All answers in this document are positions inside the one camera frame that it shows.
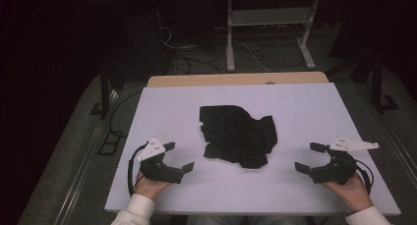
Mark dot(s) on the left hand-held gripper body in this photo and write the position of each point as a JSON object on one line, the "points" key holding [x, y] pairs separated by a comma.
{"points": [[157, 171]]}

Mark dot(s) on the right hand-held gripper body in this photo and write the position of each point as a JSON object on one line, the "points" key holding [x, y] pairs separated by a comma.
{"points": [[337, 171]]}

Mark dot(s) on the black shorts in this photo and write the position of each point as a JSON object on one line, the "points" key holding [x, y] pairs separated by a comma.
{"points": [[236, 135]]}

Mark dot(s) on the person's left hand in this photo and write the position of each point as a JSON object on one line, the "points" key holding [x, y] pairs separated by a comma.
{"points": [[149, 187]]}

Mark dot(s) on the person's right hand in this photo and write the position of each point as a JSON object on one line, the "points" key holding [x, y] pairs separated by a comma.
{"points": [[354, 194]]}

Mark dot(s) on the black metal stand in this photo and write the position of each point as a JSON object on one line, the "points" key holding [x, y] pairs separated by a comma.
{"points": [[105, 94], [377, 84]]}

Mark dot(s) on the white metal stand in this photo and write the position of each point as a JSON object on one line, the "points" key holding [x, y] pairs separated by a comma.
{"points": [[268, 17]]}

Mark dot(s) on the black floor bracket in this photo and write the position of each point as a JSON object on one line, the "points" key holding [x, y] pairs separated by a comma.
{"points": [[110, 143]]}

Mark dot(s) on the metal floor rail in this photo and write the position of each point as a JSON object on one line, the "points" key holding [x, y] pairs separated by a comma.
{"points": [[393, 133], [82, 172]]}

